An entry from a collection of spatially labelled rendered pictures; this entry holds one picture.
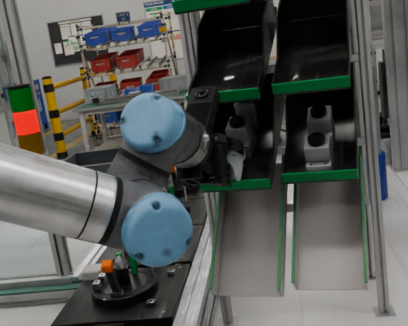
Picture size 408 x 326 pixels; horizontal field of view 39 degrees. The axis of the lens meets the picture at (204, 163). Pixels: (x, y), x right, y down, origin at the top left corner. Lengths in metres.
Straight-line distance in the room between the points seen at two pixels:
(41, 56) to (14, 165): 11.92
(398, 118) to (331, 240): 1.16
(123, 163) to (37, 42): 11.78
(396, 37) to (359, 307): 1.16
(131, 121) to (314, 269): 0.52
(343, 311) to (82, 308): 0.54
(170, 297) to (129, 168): 0.50
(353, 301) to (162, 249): 0.78
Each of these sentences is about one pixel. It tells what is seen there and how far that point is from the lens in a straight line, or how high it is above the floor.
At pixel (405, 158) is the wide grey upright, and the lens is 2.25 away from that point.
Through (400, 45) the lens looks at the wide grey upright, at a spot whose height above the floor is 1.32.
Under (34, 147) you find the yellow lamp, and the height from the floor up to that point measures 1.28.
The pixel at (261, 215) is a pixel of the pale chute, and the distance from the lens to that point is 1.14.
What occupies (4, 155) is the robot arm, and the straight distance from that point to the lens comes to 0.58.
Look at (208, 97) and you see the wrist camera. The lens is 0.91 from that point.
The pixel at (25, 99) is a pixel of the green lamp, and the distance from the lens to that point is 1.28.
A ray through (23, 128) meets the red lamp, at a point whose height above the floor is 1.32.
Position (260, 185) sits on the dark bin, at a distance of 1.01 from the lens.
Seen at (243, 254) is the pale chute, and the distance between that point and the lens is 1.11.
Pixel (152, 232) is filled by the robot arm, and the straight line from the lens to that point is 0.58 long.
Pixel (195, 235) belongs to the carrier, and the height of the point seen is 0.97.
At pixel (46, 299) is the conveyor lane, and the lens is 1.40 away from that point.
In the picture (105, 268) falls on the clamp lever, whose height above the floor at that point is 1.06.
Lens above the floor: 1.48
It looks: 13 degrees down
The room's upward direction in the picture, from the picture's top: 8 degrees counter-clockwise
